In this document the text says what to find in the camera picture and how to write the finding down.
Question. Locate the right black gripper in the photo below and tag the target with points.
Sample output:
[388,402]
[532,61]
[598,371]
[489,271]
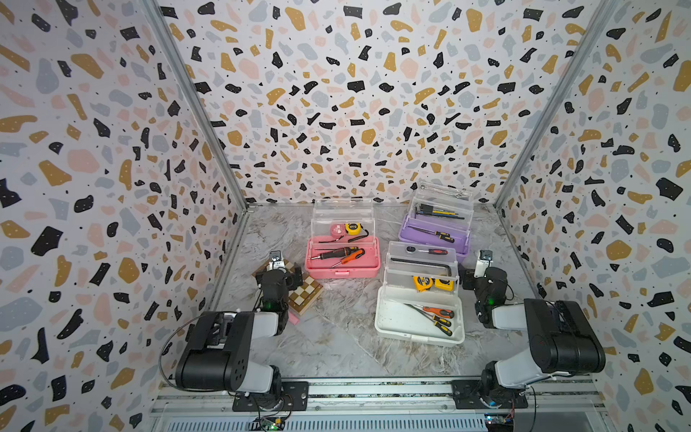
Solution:
[469,278]

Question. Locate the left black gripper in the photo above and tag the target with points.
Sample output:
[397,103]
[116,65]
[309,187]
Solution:
[289,281]

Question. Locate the white toolbox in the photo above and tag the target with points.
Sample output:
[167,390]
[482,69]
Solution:
[395,320]

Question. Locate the pink toolbox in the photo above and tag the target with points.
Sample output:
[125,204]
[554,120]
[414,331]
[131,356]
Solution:
[343,242]

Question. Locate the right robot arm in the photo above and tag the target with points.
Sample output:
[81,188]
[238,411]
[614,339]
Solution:
[560,340]

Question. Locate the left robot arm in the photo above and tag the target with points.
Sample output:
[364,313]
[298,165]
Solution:
[217,355]

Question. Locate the wooden checkerboard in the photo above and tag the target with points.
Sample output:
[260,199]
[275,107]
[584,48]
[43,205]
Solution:
[303,297]

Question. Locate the yellow tape measure right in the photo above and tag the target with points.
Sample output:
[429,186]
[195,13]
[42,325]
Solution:
[446,285]

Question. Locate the orange screwdriver in white box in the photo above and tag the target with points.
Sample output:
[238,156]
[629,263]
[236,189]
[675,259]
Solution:
[438,312]

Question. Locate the yellow black screwdriver pair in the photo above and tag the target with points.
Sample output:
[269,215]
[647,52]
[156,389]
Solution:
[440,323]

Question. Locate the yellow tape measure left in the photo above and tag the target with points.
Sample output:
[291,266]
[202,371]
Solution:
[423,283]

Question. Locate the screwdriver in purple box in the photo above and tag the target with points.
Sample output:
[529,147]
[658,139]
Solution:
[440,235]

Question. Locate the black orange large screwdriver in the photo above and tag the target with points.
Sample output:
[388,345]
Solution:
[332,253]

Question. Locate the purple toolbox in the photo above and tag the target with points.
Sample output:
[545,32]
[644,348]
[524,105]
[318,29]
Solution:
[446,198]

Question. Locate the yellow tape measure in pink box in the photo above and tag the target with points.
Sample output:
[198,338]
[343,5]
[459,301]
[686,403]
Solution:
[353,228]

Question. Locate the black hex key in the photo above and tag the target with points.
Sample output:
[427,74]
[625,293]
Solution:
[447,269]

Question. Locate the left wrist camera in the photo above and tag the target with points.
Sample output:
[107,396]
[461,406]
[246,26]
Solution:
[276,260]

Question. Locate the red handle ratchet screwdriver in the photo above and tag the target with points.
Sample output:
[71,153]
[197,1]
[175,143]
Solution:
[429,251]

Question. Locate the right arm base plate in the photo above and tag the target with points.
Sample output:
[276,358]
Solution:
[477,395]

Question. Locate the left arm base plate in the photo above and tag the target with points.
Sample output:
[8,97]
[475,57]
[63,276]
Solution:
[270,397]

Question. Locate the aluminium front rail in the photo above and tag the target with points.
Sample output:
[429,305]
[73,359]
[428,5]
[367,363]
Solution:
[387,404]

